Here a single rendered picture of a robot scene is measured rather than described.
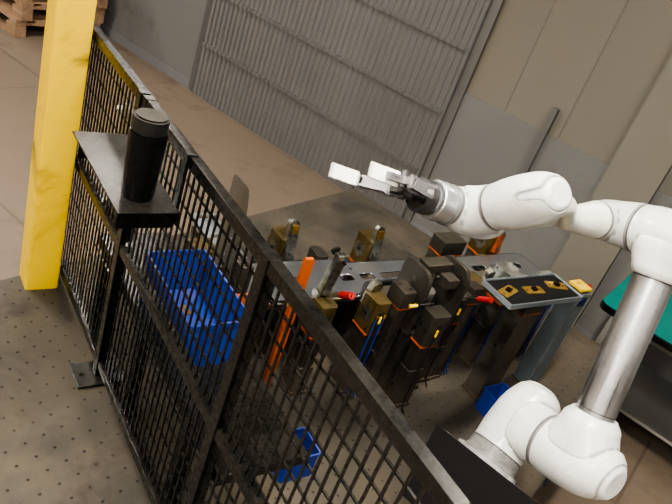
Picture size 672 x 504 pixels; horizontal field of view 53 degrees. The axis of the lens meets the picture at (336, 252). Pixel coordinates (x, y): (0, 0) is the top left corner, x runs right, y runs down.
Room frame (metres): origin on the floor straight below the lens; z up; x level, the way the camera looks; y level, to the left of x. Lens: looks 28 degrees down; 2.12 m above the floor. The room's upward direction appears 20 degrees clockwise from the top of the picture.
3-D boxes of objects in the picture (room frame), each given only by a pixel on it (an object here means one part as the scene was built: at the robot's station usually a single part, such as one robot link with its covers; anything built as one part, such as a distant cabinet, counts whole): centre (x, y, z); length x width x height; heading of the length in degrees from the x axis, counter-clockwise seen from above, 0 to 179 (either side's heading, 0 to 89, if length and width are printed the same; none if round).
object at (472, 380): (2.01, -0.65, 0.92); 0.10 x 0.08 x 0.45; 132
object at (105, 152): (1.30, 0.49, 1.46); 0.36 x 0.15 x 0.18; 42
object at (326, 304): (1.67, -0.03, 0.87); 0.10 x 0.07 x 0.35; 42
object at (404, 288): (1.80, -0.23, 0.91); 0.07 x 0.05 x 0.42; 42
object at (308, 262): (1.62, 0.06, 0.95); 0.03 x 0.01 x 0.50; 132
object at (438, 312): (1.79, -0.37, 0.89); 0.09 x 0.08 x 0.38; 42
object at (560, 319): (2.19, -0.85, 0.92); 0.08 x 0.08 x 0.44; 42
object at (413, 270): (1.89, -0.32, 0.95); 0.18 x 0.13 x 0.49; 132
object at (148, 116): (1.21, 0.42, 1.52); 0.07 x 0.07 x 0.18
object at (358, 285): (2.13, -0.27, 1.00); 1.38 x 0.22 x 0.02; 132
